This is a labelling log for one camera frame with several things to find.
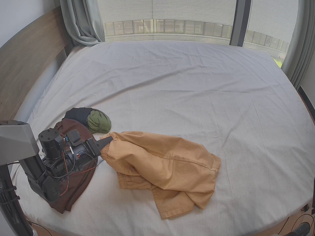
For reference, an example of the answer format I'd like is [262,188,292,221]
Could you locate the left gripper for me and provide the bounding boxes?
[70,135,114,168]

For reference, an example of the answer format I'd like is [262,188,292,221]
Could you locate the tan shorts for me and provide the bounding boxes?
[100,131,221,220]

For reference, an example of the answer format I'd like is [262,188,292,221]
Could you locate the bed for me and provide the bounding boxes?
[0,6,315,236]

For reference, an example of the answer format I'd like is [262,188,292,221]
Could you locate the green garment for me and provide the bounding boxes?
[87,110,113,134]

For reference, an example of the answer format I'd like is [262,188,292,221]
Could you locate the black garment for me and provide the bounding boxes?
[64,108,95,128]

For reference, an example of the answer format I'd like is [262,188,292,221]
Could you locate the brown garment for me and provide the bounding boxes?
[49,118,99,214]

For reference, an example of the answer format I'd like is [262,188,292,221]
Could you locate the grey-green curtain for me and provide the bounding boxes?
[58,0,106,46]
[281,0,315,91]

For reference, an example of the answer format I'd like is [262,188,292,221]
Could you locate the window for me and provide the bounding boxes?
[95,0,300,58]

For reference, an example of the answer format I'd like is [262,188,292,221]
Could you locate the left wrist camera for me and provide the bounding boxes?
[66,129,83,146]

